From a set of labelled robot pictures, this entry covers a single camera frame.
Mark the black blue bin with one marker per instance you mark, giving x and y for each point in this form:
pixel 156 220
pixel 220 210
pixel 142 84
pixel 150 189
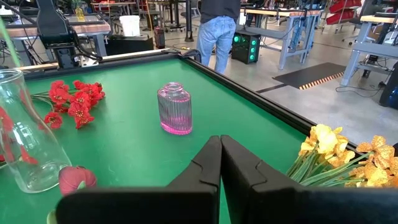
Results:
pixel 390 93

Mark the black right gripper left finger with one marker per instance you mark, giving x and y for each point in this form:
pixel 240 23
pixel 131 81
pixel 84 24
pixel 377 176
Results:
pixel 155 205

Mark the white bucket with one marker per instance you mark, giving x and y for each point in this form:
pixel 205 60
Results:
pixel 130 26

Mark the person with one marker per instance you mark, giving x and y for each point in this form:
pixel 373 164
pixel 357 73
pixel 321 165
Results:
pixel 217 34

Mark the red artificial tulip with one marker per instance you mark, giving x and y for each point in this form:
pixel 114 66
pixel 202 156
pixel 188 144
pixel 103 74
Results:
pixel 73 179

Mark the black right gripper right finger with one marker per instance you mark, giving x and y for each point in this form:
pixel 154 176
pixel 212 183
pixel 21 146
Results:
pixel 280 205

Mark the yellow bottle with plant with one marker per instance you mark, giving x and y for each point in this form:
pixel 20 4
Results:
pixel 80 15

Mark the black floor mat striped edge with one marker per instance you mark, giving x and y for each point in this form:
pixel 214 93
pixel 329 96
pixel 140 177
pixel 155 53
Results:
pixel 311 74

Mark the orange-yellow flower bunch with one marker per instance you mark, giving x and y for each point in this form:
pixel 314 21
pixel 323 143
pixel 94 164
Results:
pixel 381 152

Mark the yellow daffodil bunch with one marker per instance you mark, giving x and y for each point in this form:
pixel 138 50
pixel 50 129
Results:
pixel 325 138

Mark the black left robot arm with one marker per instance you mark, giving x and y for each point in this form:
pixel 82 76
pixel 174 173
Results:
pixel 53 25

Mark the black computer tower green lights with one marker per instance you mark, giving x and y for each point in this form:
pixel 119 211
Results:
pixel 245 46

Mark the small red black device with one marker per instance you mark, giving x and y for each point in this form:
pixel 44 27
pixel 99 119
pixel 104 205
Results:
pixel 160 37

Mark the red storage bins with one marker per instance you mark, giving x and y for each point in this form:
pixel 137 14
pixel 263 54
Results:
pixel 342 15

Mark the black case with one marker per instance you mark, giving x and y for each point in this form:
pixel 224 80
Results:
pixel 129 46

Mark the clear glass vase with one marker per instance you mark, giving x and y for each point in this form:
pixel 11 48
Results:
pixel 46 155

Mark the pink ribbed glass vase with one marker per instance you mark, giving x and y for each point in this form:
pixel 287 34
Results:
pixel 174 109

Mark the wood-top grey workbench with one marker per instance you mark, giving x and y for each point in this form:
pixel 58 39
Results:
pixel 90 28
pixel 373 48
pixel 280 13

